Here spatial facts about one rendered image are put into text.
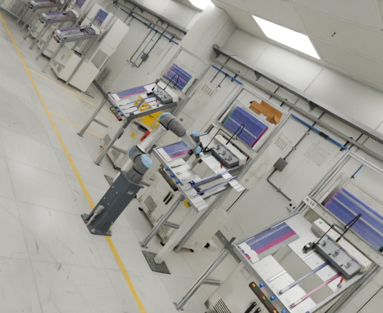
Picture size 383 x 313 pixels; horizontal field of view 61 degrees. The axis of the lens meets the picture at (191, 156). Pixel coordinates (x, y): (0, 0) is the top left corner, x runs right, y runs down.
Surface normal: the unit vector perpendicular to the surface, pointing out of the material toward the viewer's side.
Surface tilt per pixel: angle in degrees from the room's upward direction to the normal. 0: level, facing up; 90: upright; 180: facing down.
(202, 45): 90
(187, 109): 90
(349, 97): 90
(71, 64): 90
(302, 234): 45
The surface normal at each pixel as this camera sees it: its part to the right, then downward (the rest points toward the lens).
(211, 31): 0.51, 0.54
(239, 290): -0.60, -0.34
